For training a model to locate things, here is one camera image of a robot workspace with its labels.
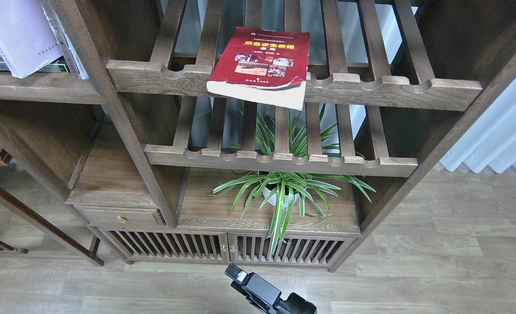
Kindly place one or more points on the pale purple white book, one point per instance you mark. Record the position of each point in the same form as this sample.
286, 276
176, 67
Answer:
27, 42

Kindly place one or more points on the white book spine upright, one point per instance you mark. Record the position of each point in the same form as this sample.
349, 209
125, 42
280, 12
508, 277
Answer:
71, 57

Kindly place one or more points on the red paperback book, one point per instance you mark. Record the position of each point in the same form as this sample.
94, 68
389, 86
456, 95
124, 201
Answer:
268, 67

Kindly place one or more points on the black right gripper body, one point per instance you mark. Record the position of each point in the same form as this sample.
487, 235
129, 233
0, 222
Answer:
294, 304

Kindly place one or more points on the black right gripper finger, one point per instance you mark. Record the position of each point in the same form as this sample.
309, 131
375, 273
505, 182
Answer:
259, 293

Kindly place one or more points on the green spider plant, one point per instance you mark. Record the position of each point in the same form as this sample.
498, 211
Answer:
288, 189

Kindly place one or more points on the right slatted cabinet door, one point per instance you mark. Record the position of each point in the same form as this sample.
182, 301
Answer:
303, 251

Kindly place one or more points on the white pleated curtain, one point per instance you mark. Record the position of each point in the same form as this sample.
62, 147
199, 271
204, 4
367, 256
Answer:
491, 141

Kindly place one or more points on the slatted cabinet door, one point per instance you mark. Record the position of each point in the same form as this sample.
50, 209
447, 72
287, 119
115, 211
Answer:
169, 246
303, 251

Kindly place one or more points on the wooden drawer with brass knob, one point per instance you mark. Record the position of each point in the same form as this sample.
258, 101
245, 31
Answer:
113, 216

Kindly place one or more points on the left slatted cabinet door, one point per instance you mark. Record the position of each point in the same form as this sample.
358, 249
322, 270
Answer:
169, 246

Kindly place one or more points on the dark wooden bookshelf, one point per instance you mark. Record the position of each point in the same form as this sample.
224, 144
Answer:
404, 79

